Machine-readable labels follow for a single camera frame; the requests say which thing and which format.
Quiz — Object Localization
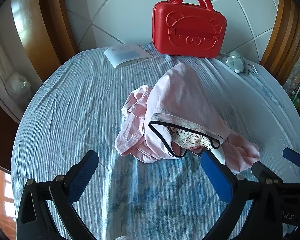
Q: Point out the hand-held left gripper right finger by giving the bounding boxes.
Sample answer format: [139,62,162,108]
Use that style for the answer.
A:
[201,150,283,240]

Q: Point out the beige curtain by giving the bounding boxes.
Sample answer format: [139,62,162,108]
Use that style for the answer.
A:
[0,25,25,122]

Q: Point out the white plastic bag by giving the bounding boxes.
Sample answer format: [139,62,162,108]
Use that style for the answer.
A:
[4,72,32,103]

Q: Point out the white padded headboard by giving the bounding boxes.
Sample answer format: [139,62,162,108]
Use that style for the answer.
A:
[62,0,280,63]

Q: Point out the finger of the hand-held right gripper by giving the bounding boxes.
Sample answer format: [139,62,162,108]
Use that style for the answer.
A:
[251,161,284,183]
[282,147,300,170]

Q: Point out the pink shirt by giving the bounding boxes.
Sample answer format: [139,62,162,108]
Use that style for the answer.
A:
[114,62,261,173]

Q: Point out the blue striped bed sheet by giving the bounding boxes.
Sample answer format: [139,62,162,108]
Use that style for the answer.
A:
[10,42,300,240]

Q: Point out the red hard-shell suitcase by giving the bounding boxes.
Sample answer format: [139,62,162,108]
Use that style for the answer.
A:
[152,0,227,58]

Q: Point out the grey plush toy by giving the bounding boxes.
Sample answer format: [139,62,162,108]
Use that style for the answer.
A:
[225,51,258,75]

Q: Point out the white booklet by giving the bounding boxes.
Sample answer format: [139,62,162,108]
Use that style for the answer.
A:
[104,44,153,69]

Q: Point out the wooden headboard post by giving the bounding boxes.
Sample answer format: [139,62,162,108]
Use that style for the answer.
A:
[259,0,300,82]
[10,0,78,80]

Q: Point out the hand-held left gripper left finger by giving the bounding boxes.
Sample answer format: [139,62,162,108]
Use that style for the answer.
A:
[16,150,99,240]

